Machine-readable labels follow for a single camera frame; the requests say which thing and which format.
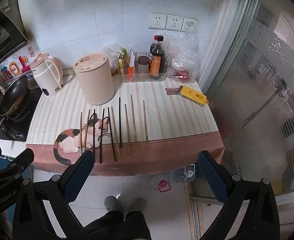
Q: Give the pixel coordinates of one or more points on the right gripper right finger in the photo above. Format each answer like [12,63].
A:
[215,174]

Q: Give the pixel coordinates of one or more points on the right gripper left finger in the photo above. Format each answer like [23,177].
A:
[75,176]

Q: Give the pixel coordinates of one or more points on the black chopstick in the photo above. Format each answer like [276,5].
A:
[93,132]
[101,138]
[120,123]
[111,134]

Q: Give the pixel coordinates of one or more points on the light wooden chopstick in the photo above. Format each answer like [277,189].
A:
[133,119]
[145,125]
[80,134]
[128,130]
[86,129]
[115,133]

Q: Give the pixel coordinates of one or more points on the plastic container under table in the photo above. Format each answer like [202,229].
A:
[184,175]

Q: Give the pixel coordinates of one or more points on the black induction cooktop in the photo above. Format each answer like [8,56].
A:
[16,127]

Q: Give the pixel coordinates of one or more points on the grey left slipper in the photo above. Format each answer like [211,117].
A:
[112,204]

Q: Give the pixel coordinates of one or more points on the grey slipper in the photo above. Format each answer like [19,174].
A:
[112,204]
[138,204]

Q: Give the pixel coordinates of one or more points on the plastic container red lid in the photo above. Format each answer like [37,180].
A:
[160,183]

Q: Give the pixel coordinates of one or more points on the person black trousers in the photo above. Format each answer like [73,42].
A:
[114,225]

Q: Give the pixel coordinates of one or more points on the black frying pan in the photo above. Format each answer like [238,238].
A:
[13,98]

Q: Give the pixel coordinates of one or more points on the grey right slipper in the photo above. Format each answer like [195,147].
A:
[138,204]

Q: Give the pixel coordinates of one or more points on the striped cat tablecloth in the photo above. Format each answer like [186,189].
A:
[152,132]

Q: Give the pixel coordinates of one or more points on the yellow knife sharpener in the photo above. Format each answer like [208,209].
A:
[192,95]

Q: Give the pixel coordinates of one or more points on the brown card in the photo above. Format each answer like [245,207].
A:
[171,91]

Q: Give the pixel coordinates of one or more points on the pink white electric kettle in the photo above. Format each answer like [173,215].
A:
[48,73]

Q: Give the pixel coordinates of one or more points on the beige utensil holder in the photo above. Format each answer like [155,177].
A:
[95,78]

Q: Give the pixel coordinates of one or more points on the glass sliding door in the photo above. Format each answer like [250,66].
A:
[252,97]

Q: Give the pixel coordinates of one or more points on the orange seasoning box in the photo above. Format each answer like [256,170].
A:
[131,66]

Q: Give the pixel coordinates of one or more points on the dark soy sauce bottle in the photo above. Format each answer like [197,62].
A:
[157,58]

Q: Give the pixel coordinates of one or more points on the clear plastic organizer tray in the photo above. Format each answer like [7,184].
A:
[139,77]

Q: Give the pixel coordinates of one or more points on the yellow seasoning box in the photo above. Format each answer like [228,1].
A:
[120,58]

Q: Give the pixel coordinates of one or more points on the brown lid spice jar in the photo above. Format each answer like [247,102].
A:
[143,64]

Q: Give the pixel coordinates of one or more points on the clear plastic bag right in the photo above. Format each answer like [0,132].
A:
[182,56]

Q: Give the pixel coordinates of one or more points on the clear plastic bag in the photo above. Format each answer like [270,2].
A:
[182,56]
[112,51]

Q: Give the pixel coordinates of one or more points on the clear plastic bag left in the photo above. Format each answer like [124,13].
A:
[112,51]

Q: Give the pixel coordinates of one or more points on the white wall socket right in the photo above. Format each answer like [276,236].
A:
[189,25]

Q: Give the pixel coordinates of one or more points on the white wall socket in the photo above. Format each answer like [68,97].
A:
[174,23]
[189,25]
[157,21]

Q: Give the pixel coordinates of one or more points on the white wall socket middle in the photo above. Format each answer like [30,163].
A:
[174,23]

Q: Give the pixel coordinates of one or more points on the white wall socket left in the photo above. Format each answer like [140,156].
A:
[157,21]

